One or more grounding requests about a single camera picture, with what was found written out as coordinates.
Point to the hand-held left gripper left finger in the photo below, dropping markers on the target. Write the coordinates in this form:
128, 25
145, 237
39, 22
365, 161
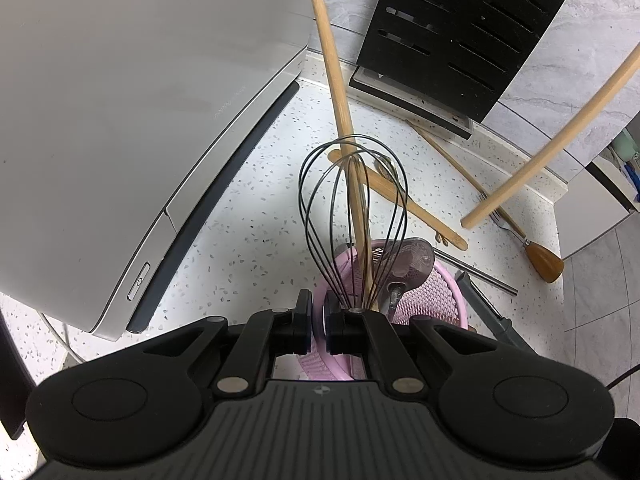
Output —
305, 330

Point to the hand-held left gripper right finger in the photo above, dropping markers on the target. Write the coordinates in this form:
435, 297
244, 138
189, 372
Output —
331, 330

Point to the steel ladle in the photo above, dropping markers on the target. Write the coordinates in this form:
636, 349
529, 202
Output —
410, 260

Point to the pink mesh utensil holder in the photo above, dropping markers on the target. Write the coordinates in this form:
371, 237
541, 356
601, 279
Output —
440, 290

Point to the wooden spatula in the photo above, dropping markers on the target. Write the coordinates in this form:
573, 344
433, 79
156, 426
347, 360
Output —
425, 215

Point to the steel rod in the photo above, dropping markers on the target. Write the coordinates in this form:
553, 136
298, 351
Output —
480, 272

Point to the wooden chopstick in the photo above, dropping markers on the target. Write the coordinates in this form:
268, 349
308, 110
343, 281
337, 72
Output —
445, 157

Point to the long wooden stick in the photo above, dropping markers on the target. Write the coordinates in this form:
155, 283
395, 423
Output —
332, 70
550, 150

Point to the white countertop appliance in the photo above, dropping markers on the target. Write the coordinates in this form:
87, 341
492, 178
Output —
125, 110

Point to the white cabinet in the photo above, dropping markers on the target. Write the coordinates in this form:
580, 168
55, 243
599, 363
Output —
590, 210

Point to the black flat object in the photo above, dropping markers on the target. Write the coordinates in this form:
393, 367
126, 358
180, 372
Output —
12, 385

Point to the black knife block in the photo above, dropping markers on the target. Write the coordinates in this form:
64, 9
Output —
450, 35

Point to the blue object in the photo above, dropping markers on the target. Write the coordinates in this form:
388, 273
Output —
633, 180

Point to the pale green cup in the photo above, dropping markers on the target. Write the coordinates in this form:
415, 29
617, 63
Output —
627, 145

